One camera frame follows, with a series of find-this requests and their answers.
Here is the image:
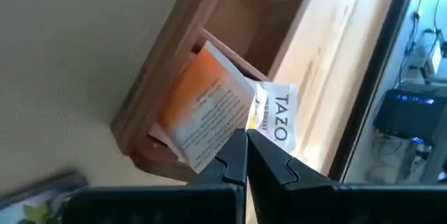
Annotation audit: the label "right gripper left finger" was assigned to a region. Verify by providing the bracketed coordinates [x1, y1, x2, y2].
[62, 128, 248, 224]

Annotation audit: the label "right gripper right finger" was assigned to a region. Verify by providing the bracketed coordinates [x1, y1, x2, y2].
[248, 129, 447, 224]

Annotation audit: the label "white orange Tazo tea packet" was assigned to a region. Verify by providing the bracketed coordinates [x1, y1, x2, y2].
[245, 81, 298, 154]
[159, 40, 256, 175]

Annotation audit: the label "brown wooden tea box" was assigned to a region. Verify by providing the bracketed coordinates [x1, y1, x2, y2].
[110, 0, 317, 184]

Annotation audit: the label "purple tea packet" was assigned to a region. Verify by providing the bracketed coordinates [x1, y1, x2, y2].
[0, 171, 89, 224]

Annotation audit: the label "black computer case blue lights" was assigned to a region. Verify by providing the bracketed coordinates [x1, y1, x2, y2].
[372, 87, 447, 144]

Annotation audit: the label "white box device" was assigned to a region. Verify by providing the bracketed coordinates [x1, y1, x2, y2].
[420, 40, 447, 78]

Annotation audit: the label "black aluminium table frame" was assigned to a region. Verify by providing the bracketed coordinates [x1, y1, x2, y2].
[328, 0, 420, 183]

